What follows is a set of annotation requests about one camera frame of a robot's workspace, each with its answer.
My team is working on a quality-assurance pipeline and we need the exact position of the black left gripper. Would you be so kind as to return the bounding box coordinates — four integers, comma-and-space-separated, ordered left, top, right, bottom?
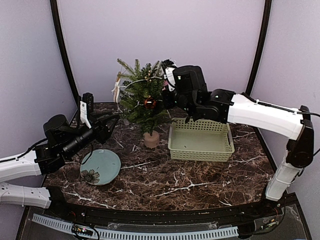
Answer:
62, 110, 120, 159

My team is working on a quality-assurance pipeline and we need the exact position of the clear battery box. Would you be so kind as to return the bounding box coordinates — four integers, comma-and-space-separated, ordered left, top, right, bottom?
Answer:
123, 119, 130, 126

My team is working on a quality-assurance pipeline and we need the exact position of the red ball ornament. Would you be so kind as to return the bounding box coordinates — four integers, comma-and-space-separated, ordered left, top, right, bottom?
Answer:
143, 96, 157, 109

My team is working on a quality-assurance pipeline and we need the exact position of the small green christmas tree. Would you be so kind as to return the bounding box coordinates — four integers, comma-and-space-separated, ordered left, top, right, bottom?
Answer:
117, 58, 169, 134

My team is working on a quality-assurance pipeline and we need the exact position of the clear fairy light string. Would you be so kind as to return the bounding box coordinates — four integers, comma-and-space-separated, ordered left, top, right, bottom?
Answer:
117, 57, 176, 120

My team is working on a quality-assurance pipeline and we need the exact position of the white snowman ornament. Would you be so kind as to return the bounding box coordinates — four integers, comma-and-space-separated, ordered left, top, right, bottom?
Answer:
111, 71, 122, 104

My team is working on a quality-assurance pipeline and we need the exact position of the green perforated plastic basket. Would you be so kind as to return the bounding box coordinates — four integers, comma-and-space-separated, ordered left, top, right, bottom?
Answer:
168, 117, 235, 162

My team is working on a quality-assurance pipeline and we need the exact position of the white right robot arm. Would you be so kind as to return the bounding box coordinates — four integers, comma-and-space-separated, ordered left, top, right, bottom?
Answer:
161, 59, 316, 217

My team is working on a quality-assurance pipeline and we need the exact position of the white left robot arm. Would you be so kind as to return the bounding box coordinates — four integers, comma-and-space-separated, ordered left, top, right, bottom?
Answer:
0, 112, 120, 218

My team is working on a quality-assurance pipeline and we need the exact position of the pink tree pot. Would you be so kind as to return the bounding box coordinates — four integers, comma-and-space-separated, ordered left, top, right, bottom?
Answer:
143, 130, 160, 149

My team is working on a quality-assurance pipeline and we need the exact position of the teal flower plate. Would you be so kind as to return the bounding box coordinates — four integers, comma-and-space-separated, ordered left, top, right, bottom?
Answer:
80, 149, 121, 186

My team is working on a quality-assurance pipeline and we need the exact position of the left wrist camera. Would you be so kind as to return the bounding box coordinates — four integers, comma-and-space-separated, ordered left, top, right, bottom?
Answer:
78, 92, 94, 129

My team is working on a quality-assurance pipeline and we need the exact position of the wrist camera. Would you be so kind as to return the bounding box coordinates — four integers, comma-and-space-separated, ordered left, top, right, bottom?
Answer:
78, 92, 94, 129
160, 59, 177, 92

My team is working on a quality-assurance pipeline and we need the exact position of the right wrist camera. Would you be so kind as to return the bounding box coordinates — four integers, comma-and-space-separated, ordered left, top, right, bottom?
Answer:
160, 59, 177, 92

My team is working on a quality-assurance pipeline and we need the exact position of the black left corner post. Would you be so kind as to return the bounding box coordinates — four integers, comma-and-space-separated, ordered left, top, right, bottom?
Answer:
49, 0, 79, 104

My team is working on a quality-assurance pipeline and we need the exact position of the black corner post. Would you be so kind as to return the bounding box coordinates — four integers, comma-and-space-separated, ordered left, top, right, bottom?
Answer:
49, 0, 79, 104
245, 0, 273, 96

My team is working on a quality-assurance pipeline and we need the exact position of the white slotted cable duct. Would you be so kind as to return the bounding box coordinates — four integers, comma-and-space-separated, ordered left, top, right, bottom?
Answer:
32, 213, 239, 240

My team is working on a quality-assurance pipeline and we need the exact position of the black right corner post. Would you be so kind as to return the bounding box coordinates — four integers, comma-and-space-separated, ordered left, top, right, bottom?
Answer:
245, 0, 273, 96

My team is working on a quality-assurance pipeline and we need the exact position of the black front rail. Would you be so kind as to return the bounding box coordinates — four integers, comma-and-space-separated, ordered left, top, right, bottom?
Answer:
27, 193, 286, 230

